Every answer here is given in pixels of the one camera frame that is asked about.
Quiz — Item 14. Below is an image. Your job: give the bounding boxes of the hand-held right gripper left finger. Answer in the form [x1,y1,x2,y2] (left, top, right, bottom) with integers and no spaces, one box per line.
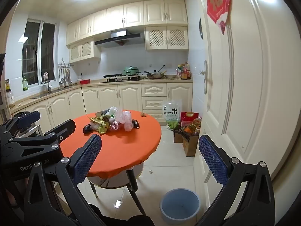
[24,134,104,226]

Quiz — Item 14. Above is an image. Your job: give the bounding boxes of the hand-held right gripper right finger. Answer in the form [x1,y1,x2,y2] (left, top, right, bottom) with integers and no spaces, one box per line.
[195,134,275,226]

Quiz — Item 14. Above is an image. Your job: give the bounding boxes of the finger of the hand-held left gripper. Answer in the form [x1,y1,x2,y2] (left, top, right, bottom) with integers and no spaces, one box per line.
[8,119,76,157]
[0,110,41,137]

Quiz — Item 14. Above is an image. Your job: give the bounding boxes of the green snack wrapper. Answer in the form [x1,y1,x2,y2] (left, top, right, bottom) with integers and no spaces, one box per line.
[87,115,111,125]

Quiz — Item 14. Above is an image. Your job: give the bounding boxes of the yellow-green wrapper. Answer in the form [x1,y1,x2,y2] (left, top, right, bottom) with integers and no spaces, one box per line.
[97,122,111,134]

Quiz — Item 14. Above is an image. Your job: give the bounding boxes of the blue plastic bin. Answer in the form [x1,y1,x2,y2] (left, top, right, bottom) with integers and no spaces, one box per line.
[160,188,201,220]

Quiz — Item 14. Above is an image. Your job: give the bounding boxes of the grey metal stool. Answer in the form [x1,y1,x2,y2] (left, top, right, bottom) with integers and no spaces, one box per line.
[14,122,45,138]

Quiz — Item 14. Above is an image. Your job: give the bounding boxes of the large cardboard box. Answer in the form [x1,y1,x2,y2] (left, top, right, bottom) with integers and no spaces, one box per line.
[182,132,200,157]

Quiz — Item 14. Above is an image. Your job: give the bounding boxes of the clear bottle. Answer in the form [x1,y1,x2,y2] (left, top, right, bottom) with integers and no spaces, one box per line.
[7,89,15,109]

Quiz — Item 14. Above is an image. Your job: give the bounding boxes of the orange oil bottle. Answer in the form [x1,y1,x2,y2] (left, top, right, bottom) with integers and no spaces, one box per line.
[183,118,201,134]

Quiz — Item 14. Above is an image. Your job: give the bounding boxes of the kitchen sink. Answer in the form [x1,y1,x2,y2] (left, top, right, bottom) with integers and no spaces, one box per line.
[30,88,71,99]

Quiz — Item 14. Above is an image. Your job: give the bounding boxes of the small cardboard box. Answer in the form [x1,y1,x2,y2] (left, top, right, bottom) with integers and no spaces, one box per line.
[173,128,184,143]

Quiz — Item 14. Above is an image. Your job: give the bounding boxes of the orange tablecloth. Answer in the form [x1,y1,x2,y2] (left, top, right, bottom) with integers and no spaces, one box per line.
[59,110,162,179]

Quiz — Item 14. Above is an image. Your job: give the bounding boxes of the red gift box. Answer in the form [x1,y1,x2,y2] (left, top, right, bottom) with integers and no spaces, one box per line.
[181,112,199,123]

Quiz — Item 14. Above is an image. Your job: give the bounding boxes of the cream lower cabinets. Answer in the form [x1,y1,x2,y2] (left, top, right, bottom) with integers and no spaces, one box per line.
[11,82,193,137]

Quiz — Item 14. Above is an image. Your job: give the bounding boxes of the cream cabinets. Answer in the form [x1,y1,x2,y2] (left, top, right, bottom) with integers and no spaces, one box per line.
[66,0,189,62]
[11,82,193,137]

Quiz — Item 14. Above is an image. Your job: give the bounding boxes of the hanging utensil rack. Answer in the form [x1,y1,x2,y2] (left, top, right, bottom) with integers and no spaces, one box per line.
[58,58,74,86]

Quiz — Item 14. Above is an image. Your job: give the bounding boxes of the white green rice bag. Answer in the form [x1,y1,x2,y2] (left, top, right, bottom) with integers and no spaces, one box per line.
[162,99,182,130]

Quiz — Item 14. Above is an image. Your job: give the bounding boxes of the window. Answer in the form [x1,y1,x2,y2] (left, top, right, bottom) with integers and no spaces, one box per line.
[22,18,57,85]

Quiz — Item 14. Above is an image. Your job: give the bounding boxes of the gas stove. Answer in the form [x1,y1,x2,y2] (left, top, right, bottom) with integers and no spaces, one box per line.
[100,74,141,83]

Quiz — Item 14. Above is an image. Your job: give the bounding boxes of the green electric pot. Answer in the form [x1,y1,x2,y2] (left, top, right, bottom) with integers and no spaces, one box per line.
[123,66,139,75]

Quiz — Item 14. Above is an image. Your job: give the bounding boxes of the white door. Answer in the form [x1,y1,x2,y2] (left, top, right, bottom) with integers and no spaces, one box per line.
[192,0,301,193]

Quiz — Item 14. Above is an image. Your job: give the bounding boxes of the cluster of condiment bottles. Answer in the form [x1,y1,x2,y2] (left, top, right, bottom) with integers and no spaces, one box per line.
[176,62,191,80]

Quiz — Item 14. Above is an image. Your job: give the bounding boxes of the metal wok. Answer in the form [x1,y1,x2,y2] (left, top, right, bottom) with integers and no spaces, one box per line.
[144,69,166,79]

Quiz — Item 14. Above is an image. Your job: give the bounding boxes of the range hood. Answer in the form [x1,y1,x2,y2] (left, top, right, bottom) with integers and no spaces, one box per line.
[94,29,145,48]

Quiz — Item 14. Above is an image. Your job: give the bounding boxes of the cream upper cabinets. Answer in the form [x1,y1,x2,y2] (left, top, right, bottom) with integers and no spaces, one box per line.
[66,0,189,62]

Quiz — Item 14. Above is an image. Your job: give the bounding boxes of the red door poster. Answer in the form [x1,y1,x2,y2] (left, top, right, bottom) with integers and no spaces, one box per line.
[207,0,234,35]

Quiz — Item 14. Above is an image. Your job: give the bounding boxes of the metal door handle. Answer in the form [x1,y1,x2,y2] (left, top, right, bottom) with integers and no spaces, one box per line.
[199,60,208,95]

